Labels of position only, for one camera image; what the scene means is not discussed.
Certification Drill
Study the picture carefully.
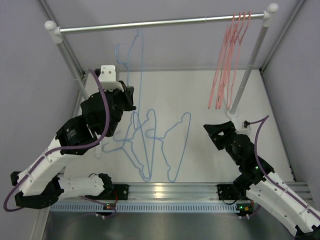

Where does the pink hung hanger one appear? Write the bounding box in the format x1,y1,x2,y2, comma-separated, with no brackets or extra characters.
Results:
215,12,247,109

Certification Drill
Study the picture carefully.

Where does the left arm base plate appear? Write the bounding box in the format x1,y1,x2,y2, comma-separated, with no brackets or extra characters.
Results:
99,184,129,201

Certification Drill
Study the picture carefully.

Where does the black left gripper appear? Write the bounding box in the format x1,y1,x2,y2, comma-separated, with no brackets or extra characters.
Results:
98,80,137,138

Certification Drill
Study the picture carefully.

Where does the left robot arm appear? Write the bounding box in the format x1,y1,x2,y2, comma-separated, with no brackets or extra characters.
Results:
10,81,136,209

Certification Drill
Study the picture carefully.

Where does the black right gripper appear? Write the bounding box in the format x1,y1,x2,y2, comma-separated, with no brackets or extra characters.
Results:
203,121,242,166

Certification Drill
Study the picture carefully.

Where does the grey clothes rack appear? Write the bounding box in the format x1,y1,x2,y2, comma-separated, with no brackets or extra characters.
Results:
44,2,280,158

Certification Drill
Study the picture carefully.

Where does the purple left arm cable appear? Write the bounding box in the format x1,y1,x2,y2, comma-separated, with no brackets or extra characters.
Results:
3,68,111,213

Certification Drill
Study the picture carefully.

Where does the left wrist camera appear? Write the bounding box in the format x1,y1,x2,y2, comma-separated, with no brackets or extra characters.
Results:
98,65,122,91

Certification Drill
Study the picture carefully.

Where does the pink hung hanger two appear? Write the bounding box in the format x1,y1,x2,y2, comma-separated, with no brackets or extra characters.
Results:
226,11,252,109

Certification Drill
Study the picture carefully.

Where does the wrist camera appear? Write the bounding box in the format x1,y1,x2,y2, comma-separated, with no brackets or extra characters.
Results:
237,120,251,136
98,65,122,91

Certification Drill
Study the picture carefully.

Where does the aluminium mounting rail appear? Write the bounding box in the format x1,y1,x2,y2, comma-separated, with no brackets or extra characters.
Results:
39,181,311,203

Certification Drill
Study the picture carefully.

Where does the pink wire hanger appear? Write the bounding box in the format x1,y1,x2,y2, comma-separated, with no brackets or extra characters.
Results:
207,14,235,109
215,13,241,110

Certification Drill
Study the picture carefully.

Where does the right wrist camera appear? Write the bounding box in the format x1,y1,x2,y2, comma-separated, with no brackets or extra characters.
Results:
237,120,251,136

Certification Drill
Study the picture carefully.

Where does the slotted grey cable duct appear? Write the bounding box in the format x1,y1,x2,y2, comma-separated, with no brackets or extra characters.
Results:
50,202,253,213

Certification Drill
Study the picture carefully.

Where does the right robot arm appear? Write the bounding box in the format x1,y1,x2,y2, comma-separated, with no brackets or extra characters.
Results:
203,121,320,240

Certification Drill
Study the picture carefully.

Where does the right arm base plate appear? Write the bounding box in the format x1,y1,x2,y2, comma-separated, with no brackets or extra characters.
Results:
217,183,241,201

